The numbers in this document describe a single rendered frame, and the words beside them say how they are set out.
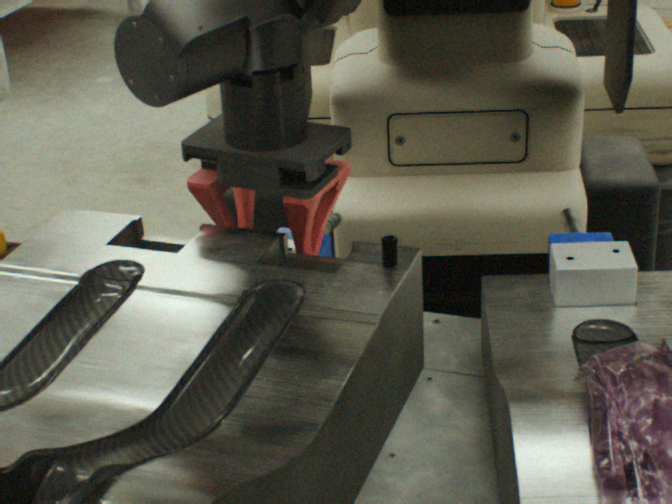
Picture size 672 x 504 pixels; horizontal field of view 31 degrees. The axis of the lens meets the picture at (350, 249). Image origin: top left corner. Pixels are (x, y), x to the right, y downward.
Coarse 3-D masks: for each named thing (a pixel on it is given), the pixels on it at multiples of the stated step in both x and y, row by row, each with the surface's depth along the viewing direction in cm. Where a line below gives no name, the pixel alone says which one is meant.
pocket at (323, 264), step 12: (276, 240) 78; (276, 252) 79; (288, 252) 80; (264, 264) 77; (276, 264) 79; (288, 264) 80; (300, 264) 79; (312, 264) 79; (324, 264) 79; (336, 264) 78
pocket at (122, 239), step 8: (128, 224) 82; (136, 224) 82; (120, 232) 81; (128, 232) 82; (136, 232) 82; (112, 240) 80; (120, 240) 81; (128, 240) 82; (136, 240) 83; (144, 240) 83; (152, 240) 82; (160, 240) 82; (168, 240) 82; (176, 240) 82; (184, 240) 82; (136, 248) 83; (144, 248) 83; (152, 248) 83; (160, 248) 82; (168, 248) 82; (176, 248) 82
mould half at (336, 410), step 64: (64, 256) 78; (128, 256) 77; (192, 256) 77; (256, 256) 76; (0, 320) 72; (128, 320) 71; (192, 320) 70; (320, 320) 70; (384, 320) 70; (64, 384) 66; (128, 384) 65; (256, 384) 65; (320, 384) 64; (384, 384) 72; (0, 448) 54; (192, 448) 58; (256, 448) 59; (320, 448) 61
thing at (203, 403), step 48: (96, 288) 75; (288, 288) 73; (48, 336) 71; (240, 336) 69; (0, 384) 67; (48, 384) 66; (192, 384) 65; (240, 384) 65; (144, 432) 61; (192, 432) 62; (0, 480) 49; (48, 480) 52; (96, 480) 50
